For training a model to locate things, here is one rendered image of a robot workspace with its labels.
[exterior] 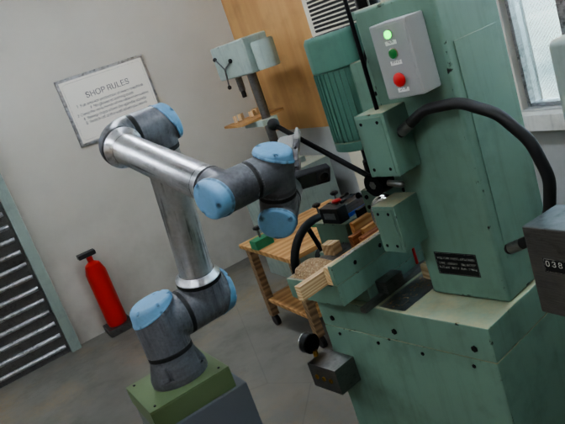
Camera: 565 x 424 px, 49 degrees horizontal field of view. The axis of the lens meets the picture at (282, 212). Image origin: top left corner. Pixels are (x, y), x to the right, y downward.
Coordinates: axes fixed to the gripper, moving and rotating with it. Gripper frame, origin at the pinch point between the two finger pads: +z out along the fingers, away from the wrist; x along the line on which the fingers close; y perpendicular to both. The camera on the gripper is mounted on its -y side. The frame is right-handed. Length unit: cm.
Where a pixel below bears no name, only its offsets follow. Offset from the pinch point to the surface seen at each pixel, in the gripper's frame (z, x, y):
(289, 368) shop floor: 62, 153, 19
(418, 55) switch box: -28, -37, -28
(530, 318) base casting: -39, 23, -57
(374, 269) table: -21.6, 23.8, -20.6
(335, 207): 1.6, 19.1, -9.3
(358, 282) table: -26.7, 24.1, -16.5
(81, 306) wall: 154, 200, 177
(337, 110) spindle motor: -4.2, -14.2, -10.6
